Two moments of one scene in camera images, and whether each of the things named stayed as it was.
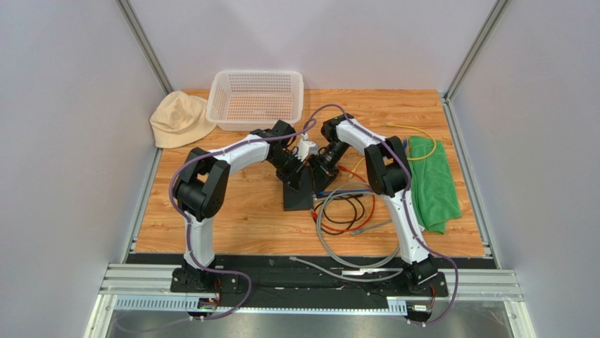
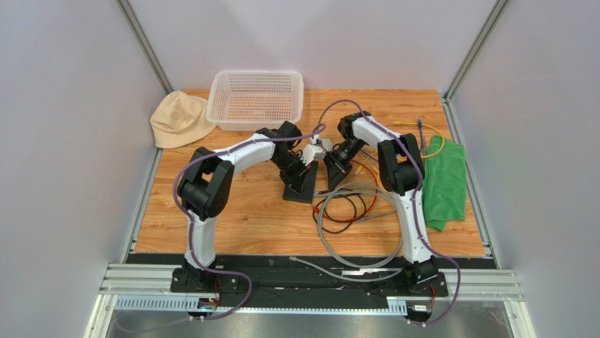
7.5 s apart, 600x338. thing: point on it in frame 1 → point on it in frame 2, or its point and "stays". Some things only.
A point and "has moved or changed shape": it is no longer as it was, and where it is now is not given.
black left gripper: x=294 y=177 stays
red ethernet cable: x=315 y=217 has moved or changed shape
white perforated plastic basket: x=246 y=100 stays
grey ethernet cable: x=357 y=232 has moved or changed shape
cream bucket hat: x=180 y=119 stays
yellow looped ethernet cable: x=418 y=129 has moved or changed shape
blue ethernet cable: x=405 y=148 has moved or changed shape
